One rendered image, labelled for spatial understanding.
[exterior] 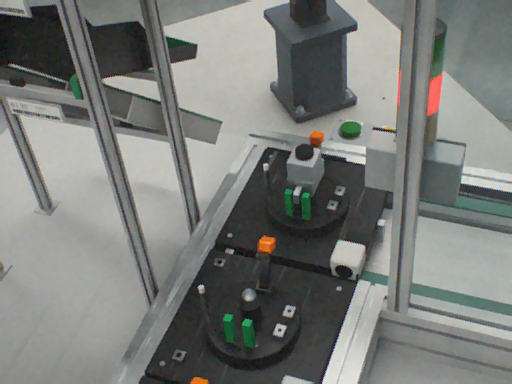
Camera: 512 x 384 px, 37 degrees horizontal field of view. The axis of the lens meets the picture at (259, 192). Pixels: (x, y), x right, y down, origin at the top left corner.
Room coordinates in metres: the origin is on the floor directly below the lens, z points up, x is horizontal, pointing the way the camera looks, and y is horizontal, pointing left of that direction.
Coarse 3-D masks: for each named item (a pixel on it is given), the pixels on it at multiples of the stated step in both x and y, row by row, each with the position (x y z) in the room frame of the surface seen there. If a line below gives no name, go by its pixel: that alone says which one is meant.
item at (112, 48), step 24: (24, 24) 0.91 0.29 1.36; (48, 24) 0.89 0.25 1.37; (120, 24) 0.92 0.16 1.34; (24, 48) 0.90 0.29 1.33; (48, 48) 0.87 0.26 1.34; (96, 48) 0.87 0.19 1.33; (120, 48) 0.91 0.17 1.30; (144, 48) 0.95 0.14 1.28; (168, 48) 1.07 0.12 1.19; (192, 48) 1.04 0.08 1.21; (48, 72) 0.86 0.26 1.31; (72, 72) 0.84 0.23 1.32; (120, 72) 0.90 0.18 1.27
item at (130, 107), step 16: (112, 96) 1.05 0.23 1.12; (128, 96) 1.08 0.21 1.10; (144, 96) 0.93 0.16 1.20; (112, 112) 1.02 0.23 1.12; (128, 112) 0.91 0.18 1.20; (144, 112) 0.93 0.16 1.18; (160, 112) 0.96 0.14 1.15; (192, 112) 1.02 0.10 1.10; (160, 128) 0.95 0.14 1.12; (192, 128) 1.01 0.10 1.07; (208, 128) 1.05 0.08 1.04
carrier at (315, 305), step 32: (224, 256) 0.80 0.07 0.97; (192, 288) 0.74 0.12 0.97; (224, 288) 0.73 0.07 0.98; (256, 288) 0.71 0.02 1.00; (288, 288) 0.72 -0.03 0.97; (320, 288) 0.72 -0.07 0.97; (352, 288) 0.71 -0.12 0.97; (192, 320) 0.68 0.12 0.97; (224, 320) 0.63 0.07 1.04; (256, 320) 0.65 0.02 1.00; (288, 320) 0.64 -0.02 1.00; (320, 320) 0.66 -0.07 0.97; (160, 352) 0.63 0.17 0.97; (192, 352) 0.63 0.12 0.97; (224, 352) 0.61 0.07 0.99; (256, 352) 0.60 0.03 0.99; (288, 352) 0.61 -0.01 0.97; (320, 352) 0.60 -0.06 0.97
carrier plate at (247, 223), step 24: (336, 168) 0.98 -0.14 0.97; (360, 168) 0.97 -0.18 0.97; (264, 192) 0.94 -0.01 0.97; (360, 192) 0.91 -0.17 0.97; (384, 192) 0.90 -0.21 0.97; (240, 216) 0.89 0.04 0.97; (264, 216) 0.88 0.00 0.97; (360, 216) 0.86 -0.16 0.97; (216, 240) 0.84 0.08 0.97; (240, 240) 0.83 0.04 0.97; (288, 240) 0.82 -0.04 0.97; (312, 240) 0.81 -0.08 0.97; (336, 240) 0.81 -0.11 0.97; (360, 240) 0.80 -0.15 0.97; (288, 264) 0.78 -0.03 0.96; (312, 264) 0.77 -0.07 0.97
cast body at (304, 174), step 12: (300, 156) 0.88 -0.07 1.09; (312, 156) 0.88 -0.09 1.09; (288, 168) 0.88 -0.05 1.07; (300, 168) 0.87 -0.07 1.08; (312, 168) 0.86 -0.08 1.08; (324, 168) 0.91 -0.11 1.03; (288, 180) 0.87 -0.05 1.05; (300, 180) 0.87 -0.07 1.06; (312, 180) 0.86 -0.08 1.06; (300, 192) 0.85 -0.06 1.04; (312, 192) 0.86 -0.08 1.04
